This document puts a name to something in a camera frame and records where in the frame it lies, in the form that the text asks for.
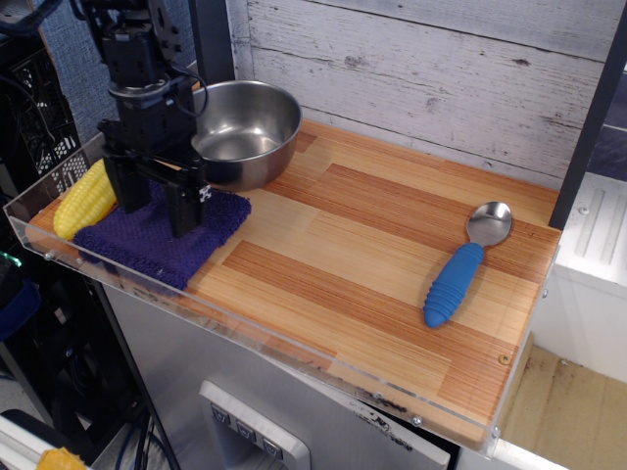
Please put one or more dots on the stainless steel bowl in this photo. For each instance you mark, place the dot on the stainless steel bowl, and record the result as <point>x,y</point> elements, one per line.
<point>246,132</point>

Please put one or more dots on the purple towel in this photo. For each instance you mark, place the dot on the purple towel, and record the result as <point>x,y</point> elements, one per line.
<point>142,240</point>

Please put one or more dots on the clear acrylic table guard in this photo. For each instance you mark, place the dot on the clear acrylic table guard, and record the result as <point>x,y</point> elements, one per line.
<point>331,269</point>

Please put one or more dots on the dark vertical post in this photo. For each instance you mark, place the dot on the dark vertical post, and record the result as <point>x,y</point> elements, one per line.
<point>593,124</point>

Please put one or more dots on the black plastic crate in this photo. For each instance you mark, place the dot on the black plastic crate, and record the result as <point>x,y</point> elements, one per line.
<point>44,126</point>

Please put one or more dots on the yellow object bottom left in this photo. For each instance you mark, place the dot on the yellow object bottom left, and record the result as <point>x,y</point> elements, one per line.
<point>59,459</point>

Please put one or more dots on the stainless steel toy fridge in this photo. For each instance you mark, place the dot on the stainless steel toy fridge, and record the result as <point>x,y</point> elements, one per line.
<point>209,394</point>

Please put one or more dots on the white toy sink counter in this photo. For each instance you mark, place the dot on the white toy sink counter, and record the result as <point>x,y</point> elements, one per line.
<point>581,315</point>

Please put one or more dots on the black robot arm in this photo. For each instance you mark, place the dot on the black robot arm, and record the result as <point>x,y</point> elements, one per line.
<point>138,43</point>

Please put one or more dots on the blue handled metal spoon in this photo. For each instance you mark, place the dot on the blue handled metal spoon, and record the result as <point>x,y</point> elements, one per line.
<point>489,226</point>

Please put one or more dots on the yellow toy corn cob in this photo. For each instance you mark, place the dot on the yellow toy corn cob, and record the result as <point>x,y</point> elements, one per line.
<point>89,201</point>

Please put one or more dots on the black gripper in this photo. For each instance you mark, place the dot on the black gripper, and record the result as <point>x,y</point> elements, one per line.
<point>150,141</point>

